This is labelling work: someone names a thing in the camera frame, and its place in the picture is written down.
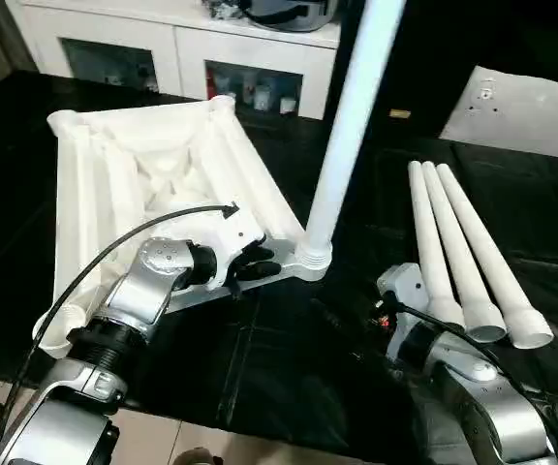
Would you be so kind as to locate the white plastic table leg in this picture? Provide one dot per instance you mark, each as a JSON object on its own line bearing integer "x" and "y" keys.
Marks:
{"x": 487, "y": 252}
{"x": 458, "y": 252}
{"x": 432, "y": 242}
{"x": 352, "y": 126}

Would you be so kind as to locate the white plastic table top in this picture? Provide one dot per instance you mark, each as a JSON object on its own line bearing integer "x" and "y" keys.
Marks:
{"x": 134, "y": 184}

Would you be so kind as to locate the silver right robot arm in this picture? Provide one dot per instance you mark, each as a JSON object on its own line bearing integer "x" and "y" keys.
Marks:
{"x": 473, "y": 397}

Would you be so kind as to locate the black work mat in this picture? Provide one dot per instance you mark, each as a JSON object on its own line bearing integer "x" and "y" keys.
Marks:
{"x": 279, "y": 378}

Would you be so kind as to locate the dark grey robot body part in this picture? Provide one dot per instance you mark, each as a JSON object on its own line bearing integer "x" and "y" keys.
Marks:
{"x": 197, "y": 457}

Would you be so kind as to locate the small tan label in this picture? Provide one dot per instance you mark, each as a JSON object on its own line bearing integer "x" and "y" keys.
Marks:
{"x": 400, "y": 114}

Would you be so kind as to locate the white cabinet with glass doors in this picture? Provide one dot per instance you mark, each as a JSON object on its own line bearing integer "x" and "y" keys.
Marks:
{"x": 163, "y": 48}

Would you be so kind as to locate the white plastic bag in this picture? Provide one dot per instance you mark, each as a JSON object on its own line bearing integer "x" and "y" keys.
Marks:
{"x": 526, "y": 111}

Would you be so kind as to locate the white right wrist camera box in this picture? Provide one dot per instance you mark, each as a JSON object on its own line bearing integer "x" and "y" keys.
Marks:
{"x": 400, "y": 289}

